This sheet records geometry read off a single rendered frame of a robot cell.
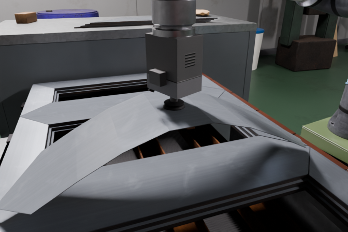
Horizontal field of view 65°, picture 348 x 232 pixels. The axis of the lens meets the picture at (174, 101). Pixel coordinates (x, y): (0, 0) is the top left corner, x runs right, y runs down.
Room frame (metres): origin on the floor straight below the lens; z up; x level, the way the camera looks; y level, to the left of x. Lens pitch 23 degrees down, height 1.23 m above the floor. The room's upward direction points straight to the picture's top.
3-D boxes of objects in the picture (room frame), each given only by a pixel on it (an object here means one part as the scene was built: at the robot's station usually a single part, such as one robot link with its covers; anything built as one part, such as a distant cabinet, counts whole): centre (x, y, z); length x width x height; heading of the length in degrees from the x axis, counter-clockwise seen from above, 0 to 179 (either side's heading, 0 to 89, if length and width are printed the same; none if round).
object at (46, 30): (1.57, 0.27, 1.03); 1.30 x 0.60 x 0.04; 109
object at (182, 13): (0.48, 0.00, 1.18); 0.08 x 0.08 x 0.05
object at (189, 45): (0.48, 0.01, 1.11); 0.10 x 0.09 x 0.16; 133
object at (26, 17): (1.53, 0.80, 1.07); 0.12 x 0.06 x 0.05; 2
